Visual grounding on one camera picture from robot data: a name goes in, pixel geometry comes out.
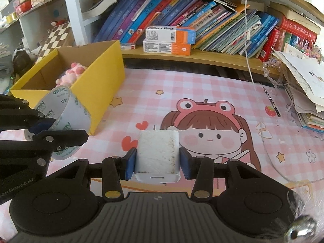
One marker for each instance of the clear tape roll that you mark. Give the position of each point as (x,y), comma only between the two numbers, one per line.
(68,116)

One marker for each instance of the white shelf unit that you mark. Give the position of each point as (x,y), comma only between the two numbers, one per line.
(76,12)

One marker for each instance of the yellow cardboard box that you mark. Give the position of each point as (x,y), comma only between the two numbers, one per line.
(98,81)

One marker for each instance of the stack of papers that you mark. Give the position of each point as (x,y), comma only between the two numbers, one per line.
(303,86)

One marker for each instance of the black pencil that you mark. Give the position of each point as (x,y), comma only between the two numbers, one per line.
(272,102)

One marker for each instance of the wooden chessboard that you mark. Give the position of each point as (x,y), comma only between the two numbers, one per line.
(54,39)

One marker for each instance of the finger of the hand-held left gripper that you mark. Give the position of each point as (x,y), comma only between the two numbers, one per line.
(41,126)
(63,138)

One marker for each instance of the red round object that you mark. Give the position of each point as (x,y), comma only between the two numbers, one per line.
(24,7)

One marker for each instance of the wooden bookshelf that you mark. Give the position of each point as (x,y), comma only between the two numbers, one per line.
(202,58)

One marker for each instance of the yellow ribbon roll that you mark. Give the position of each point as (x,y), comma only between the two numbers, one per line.
(12,17)

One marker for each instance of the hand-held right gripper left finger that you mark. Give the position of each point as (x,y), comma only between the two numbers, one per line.
(130,164)

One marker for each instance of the brown leather bag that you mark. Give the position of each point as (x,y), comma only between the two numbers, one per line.
(24,59)

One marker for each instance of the blue sticky note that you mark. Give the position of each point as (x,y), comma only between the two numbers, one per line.
(56,14)

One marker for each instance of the white charger plug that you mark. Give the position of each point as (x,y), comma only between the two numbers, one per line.
(158,154)

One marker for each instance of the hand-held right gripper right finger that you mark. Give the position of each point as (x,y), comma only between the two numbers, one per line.
(185,163)

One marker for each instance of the small red white box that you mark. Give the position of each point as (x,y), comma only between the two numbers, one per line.
(127,47)

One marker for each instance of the thick open book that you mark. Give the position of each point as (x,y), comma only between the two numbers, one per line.
(101,6)

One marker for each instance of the silver round bell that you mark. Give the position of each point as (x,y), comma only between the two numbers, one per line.
(302,229)

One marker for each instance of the pink plush toy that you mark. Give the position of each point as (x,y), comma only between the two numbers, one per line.
(72,76)

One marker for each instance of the row of colourful books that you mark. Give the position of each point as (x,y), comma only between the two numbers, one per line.
(202,22)

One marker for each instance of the pink printed desk mat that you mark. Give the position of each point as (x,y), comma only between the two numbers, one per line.
(215,98)

